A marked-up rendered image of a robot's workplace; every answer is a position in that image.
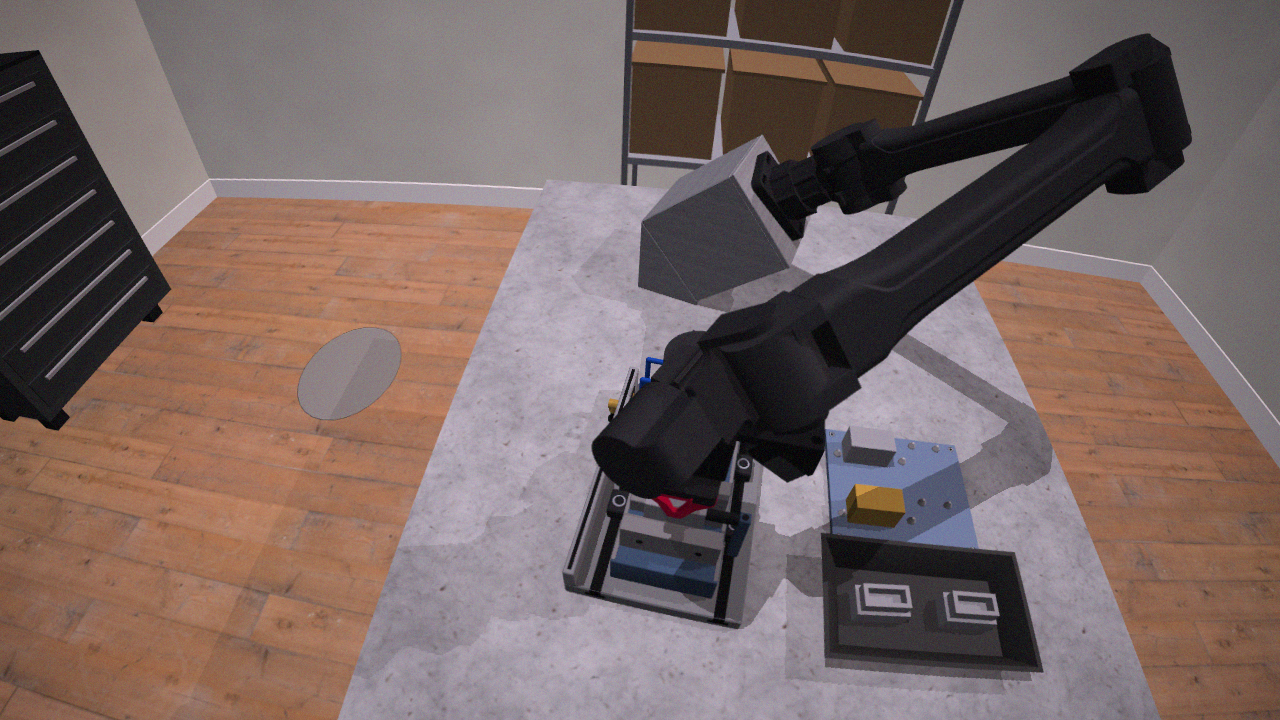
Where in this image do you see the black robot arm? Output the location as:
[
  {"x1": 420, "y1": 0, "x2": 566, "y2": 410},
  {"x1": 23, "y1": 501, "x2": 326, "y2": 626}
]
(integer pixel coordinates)
[{"x1": 593, "y1": 33, "x2": 1192, "y2": 498}]

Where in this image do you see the yellow rectangular block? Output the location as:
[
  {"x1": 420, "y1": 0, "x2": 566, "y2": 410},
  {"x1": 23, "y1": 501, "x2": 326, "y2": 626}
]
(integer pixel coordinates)
[{"x1": 846, "y1": 484, "x2": 905, "y2": 528}]

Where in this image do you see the grey flat bar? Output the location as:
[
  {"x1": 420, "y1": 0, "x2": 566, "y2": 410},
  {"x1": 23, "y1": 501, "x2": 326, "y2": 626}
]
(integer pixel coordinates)
[{"x1": 630, "y1": 495, "x2": 723, "y2": 528}]

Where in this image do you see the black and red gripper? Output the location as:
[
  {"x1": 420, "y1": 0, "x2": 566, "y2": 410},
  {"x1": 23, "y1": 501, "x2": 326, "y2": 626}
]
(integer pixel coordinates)
[{"x1": 652, "y1": 477, "x2": 721, "y2": 519}]

